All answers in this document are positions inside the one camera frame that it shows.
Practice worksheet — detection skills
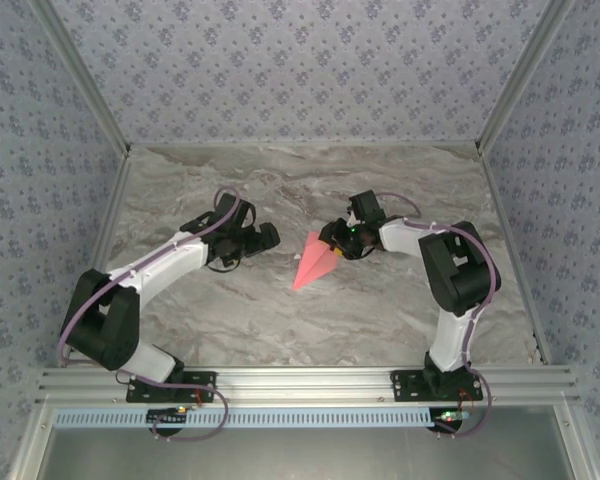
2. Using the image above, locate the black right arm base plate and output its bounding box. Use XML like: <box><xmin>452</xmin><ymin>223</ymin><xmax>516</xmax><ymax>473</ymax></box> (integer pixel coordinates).
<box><xmin>389</xmin><ymin>368</ymin><xmax>483</xmax><ymax>403</ymax></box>

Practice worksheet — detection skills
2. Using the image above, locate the aluminium left frame post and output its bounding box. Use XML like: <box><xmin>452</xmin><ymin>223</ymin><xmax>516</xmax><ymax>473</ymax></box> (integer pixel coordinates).
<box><xmin>29</xmin><ymin>0</ymin><xmax>134</xmax><ymax>159</ymax></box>

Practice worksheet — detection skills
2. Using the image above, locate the thin black camera cable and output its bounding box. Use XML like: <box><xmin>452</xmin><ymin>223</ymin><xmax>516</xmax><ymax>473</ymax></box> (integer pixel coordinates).
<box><xmin>205</xmin><ymin>255</ymin><xmax>242</xmax><ymax>275</ymax></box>
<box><xmin>340</xmin><ymin>245</ymin><xmax>377</xmax><ymax>262</ymax></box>

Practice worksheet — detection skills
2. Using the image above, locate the aluminium right frame post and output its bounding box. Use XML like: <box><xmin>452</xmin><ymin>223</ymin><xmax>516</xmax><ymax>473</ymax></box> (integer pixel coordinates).
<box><xmin>474</xmin><ymin>0</ymin><xmax>579</xmax><ymax>159</ymax></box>

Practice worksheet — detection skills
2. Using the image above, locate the aluminium right side rail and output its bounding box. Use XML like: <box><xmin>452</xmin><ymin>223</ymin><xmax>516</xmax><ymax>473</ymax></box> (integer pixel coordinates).
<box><xmin>474</xmin><ymin>147</ymin><xmax>554</xmax><ymax>369</ymax></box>

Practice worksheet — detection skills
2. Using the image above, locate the aluminium frame post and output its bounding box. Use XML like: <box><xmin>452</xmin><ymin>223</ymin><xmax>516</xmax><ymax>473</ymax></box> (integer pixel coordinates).
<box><xmin>474</xmin><ymin>0</ymin><xmax>579</xmax><ymax>159</ymax></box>
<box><xmin>29</xmin><ymin>0</ymin><xmax>134</xmax><ymax>159</ymax></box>

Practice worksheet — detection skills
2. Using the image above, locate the controller board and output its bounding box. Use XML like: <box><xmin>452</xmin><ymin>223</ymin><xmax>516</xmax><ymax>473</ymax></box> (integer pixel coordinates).
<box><xmin>428</xmin><ymin>407</ymin><xmax>474</xmax><ymax>436</ymax></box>
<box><xmin>146</xmin><ymin>406</ymin><xmax>191</xmax><ymax>441</ymax></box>

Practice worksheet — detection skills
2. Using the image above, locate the right controller board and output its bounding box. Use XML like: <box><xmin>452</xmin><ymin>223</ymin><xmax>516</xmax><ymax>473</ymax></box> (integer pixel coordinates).
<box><xmin>428</xmin><ymin>407</ymin><xmax>474</xmax><ymax>436</ymax></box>

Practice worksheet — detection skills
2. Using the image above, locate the pale blue slotted cable duct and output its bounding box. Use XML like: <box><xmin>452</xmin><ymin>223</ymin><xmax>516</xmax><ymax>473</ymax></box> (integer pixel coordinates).
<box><xmin>53</xmin><ymin>407</ymin><xmax>439</xmax><ymax>430</ymax></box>

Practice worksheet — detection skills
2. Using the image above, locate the aluminium rail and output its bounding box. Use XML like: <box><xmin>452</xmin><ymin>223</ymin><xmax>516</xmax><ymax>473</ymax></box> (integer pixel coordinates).
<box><xmin>474</xmin><ymin>147</ymin><xmax>554</xmax><ymax>369</ymax></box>
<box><xmin>77</xmin><ymin>149</ymin><xmax>134</xmax><ymax>296</ymax></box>

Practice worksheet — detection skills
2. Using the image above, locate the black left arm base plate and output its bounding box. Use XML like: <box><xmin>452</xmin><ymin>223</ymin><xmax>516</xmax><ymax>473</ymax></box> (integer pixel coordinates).
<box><xmin>125</xmin><ymin>370</ymin><xmax>217</xmax><ymax>404</ymax></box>

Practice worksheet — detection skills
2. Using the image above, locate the left controller board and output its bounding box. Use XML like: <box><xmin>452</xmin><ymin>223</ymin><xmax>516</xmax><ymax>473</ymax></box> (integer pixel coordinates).
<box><xmin>146</xmin><ymin>406</ymin><xmax>191</xmax><ymax>441</ymax></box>

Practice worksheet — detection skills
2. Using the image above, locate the aluminium mounting beam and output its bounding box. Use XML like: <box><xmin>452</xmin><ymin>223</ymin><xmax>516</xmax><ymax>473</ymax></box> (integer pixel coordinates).
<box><xmin>34</xmin><ymin>367</ymin><xmax>581</xmax><ymax>405</ymax></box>

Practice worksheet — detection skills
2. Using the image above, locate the aluminium left side rail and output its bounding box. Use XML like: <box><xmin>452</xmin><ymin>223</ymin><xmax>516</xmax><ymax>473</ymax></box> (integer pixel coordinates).
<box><xmin>77</xmin><ymin>149</ymin><xmax>134</xmax><ymax>296</ymax></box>

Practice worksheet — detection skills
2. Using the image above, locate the thin black left camera cable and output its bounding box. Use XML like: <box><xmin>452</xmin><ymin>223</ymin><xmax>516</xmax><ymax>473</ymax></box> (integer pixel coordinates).
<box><xmin>205</xmin><ymin>255</ymin><xmax>242</xmax><ymax>275</ymax></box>

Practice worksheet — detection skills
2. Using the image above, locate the pink paper sheet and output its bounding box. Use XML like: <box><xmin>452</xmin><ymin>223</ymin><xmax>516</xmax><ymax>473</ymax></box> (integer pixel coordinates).
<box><xmin>290</xmin><ymin>229</ymin><xmax>341</xmax><ymax>292</ymax></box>

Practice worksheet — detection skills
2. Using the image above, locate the thin black right camera cable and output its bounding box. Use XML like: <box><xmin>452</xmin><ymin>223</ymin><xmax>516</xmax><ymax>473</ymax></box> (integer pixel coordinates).
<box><xmin>340</xmin><ymin>245</ymin><xmax>377</xmax><ymax>262</ymax></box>

